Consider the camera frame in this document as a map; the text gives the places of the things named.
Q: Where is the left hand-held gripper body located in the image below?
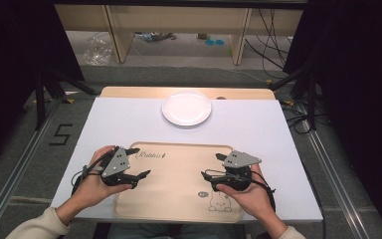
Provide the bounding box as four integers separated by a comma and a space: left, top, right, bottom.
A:
99, 145, 139, 190

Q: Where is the person's right hand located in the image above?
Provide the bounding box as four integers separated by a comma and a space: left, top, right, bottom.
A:
215, 163, 277, 221

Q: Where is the person's left hand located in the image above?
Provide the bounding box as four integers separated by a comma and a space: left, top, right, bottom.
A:
70, 144, 134, 209

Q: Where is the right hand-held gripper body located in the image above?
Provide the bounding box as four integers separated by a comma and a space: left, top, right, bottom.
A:
211, 149, 263, 193

